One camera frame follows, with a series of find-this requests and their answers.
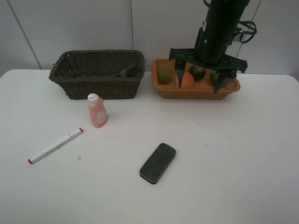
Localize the dark mangosteen fruit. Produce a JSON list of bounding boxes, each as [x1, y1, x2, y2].
[[189, 64, 206, 82]]

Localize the white marker red caps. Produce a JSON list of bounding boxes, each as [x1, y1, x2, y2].
[[27, 128, 83, 164]]

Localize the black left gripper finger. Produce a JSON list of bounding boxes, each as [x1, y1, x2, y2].
[[174, 60, 186, 88]]

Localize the dark green pump bottle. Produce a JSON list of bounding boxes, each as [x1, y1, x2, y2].
[[114, 66, 142, 77]]

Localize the orange wicker basket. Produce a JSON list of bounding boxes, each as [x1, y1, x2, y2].
[[151, 58, 241, 100]]

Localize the brown kiwi fruit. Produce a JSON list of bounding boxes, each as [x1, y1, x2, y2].
[[157, 64, 172, 84]]

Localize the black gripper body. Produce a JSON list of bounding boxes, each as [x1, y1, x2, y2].
[[169, 25, 248, 73]]

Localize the green lime fruit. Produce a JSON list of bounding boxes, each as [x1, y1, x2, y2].
[[210, 71, 221, 86]]

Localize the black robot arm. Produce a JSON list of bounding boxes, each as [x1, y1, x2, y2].
[[169, 0, 248, 93]]

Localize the pink bottle white cap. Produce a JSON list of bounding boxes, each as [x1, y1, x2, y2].
[[87, 93, 108, 128]]

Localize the dark brown wicker basket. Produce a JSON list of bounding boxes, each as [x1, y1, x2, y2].
[[49, 49, 145, 100]]

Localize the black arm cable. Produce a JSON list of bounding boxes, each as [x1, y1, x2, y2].
[[203, 0, 257, 44]]

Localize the dark grey whiteboard eraser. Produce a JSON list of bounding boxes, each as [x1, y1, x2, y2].
[[139, 143, 176, 184]]

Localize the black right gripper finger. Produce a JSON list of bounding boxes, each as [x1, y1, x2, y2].
[[213, 70, 236, 93]]

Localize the orange peach fruit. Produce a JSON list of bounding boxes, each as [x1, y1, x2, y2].
[[176, 72, 195, 88]]

